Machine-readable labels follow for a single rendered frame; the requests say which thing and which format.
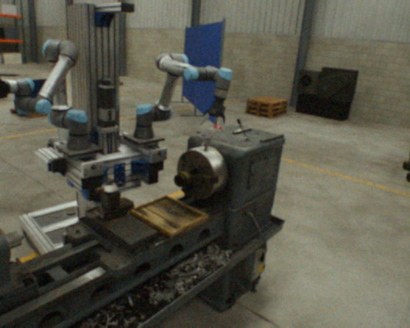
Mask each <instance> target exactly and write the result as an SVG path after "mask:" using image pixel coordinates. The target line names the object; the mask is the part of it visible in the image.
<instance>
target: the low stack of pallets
mask: <svg viewBox="0 0 410 328"><path fill-rule="evenodd" d="M281 102H283V104H281ZM287 106H288V100H287V99H280V98H271V97H267V96H263V97H258V98H250V99H247V104H246V110H245V112H246V114H251V113H254V112H256V116H262V115H265V114H267V115H268V118H270V119H272V118H274V117H277V116H280V115H285V114H287V111H286V110H287ZM280 107H283V108H282V109H281V108H280ZM279 112H282V113H281V114H279ZM272 113H274V116H273V114H272Z"/></svg>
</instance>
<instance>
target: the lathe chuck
mask: <svg viewBox="0 0 410 328"><path fill-rule="evenodd" d="M203 150H205V148H203V147H200V148H194V149H191V150H187V151H188V153H189V156H190V157H191V161H192V163H193V165H194V167H195V168H196V169H194V170H192V171H190V172H189V173H191V175H195V174H197V173H201V174H205V175H208V176H213V177H216V176H217V177H218V182H217V184H214V183H211V184H209V185H207V184H203V183H201V184H197V183H195V184H193V185H192V187H191V189H190V191H189V193H188V195H189V196H190V197H192V198H194V199H197V200H204V199H206V198H209V197H212V196H213V194H214V195H215V194H217V193H219V192H220V190H221V189H222V187H223V184H224V180H225V172H224V168H223V164H222V162H221V160H220V158H219V156H218V155H217V154H216V153H215V152H214V151H213V150H210V149H208V148H207V150H208V151H207V152H205V151H203ZM181 163H182V161H181V158H180V157H179V158H178V161H177V165H176V173H180V169H182V167H181V165H180V164H181ZM199 171H200V172H199Z"/></svg>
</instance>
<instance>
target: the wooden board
mask: <svg viewBox="0 0 410 328"><path fill-rule="evenodd" d="M166 199H168V200H167V201H166V202H165V200H166ZM160 201H162V203H160ZM163 201H164V202H165V203H163ZM156 202H157V203H156ZM170 202H171V204H172V205H173V206H170V207H169V203H170ZM174 202H175V203H174ZM171 204H170V205H171ZM145 207H147V208H145ZM168 207H169V208H168ZM181 207H182V208H181ZM183 207H184V209H183ZM177 208H178V209H177ZM180 209H181V210H180ZM138 210H140V211H138ZM182 210H184V211H182ZM189 210H190V211H189ZM178 211H180V212H178ZM153 212H154V213H153ZM140 213H142V214H140ZM145 213H147V214H145ZM184 213H185V214H184ZM189 213H190V214H189ZM191 213H192V214H193V215H192V214H191ZM195 213H196V214H195ZM129 214H130V215H131V216H133V217H134V218H136V219H139V220H140V221H141V222H143V223H145V224H146V225H148V226H149V227H151V228H152V229H154V230H156V231H158V233H160V234H161V235H163V236H165V237H167V238H169V239H170V240H173V239H175V238H177V237H179V236H180V235H181V234H184V233H186V232H187V231H189V230H191V229H193V228H195V227H196V226H198V225H200V224H202V223H204V222H206V221H208V219H209V214H207V213H205V212H203V211H201V210H198V209H196V208H195V207H192V206H190V205H185V204H184V203H183V202H181V201H178V200H177V199H175V198H172V197H170V196H169V195H168V196H167V194H166V195H164V196H162V197H160V198H156V199H153V200H151V201H146V202H143V203H141V204H139V205H136V206H135V207H134V209H132V210H130V211H129ZM182 215H184V216H182ZM196 215H197V217H199V218H196ZM185 216H186V217H185ZM189 216H190V217H189ZM171 223H172V224H171ZM165 224H166V225H165ZM167 225H168V226H167ZM170 225H173V226H170ZM175 225H176V226H175ZM177 225H178V226H177ZM181 226H182V227H181ZM167 227H168V228H167ZM172 230H173V231H172Z"/></svg>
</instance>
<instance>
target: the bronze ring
mask: <svg viewBox="0 0 410 328"><path fill-rule="evenodd" d="M191 176H192V175H191V173H189V172H188V171H186V170H183V171H181V172H180V173H178V174H177V175H176V176H175V177H174V182H175V184H176V185H177V186H178V187H185V186H189V185H190V184H191Z"/></svg>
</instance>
